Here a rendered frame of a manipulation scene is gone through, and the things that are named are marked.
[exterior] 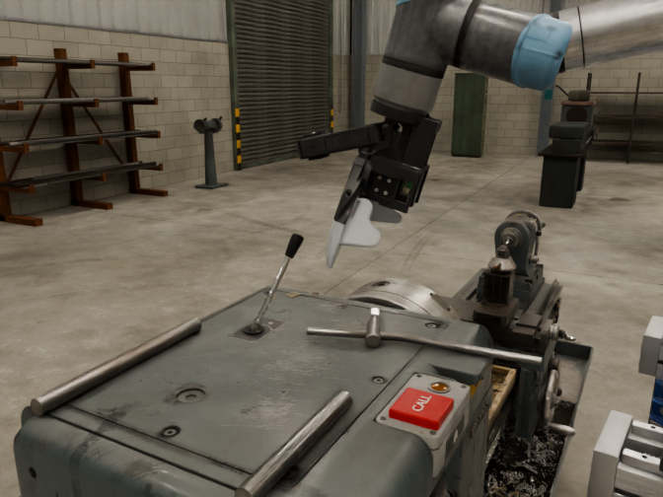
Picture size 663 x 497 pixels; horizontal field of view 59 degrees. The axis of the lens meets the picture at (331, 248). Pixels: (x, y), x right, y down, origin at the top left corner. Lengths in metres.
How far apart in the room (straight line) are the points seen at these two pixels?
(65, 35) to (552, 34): 8.65
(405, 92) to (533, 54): 0.14
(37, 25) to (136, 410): 8.27
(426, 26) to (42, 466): 0.64
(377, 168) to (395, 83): 0.10
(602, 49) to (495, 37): 0.17
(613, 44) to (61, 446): 0.78
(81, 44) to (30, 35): 0.79
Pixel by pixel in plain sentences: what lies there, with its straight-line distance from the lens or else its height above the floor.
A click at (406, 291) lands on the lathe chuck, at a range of 1.17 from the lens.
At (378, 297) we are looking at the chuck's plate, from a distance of 1.12.
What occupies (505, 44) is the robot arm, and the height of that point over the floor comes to 1.67.
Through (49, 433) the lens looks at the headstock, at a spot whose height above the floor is 1.25.
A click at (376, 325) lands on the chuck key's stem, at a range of 0.89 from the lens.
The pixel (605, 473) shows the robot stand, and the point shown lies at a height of 1.08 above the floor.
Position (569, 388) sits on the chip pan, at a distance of 2.41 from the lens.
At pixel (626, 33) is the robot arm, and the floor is 1.68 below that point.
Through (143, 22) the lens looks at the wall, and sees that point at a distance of 10.28.
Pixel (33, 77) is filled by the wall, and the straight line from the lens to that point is 8.75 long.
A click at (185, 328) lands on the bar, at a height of 1.27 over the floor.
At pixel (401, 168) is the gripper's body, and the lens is 0.70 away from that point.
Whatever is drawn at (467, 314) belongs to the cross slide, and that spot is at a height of 0.97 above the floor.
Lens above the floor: 1.62
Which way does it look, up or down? 16 degrees down
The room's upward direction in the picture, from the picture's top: straight up
